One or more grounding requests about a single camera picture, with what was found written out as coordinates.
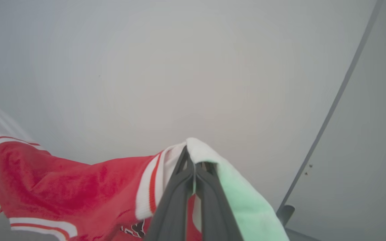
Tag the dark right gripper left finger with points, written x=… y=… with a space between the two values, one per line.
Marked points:
x=173 y=207

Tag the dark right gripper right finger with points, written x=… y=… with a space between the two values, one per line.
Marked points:
x=216 y=211

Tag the red and white sports jersey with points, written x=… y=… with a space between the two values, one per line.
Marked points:
x=62 y=187

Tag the grey fabric sofa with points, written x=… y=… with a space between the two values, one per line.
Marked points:
x=298 y=236

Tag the grey partition panel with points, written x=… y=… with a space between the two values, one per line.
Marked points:
x=370 y=150

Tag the black partition bracket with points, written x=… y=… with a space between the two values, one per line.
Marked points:
x=286 y=214

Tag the dark partition frame strip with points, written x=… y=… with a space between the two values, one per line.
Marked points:
x=333 y=103

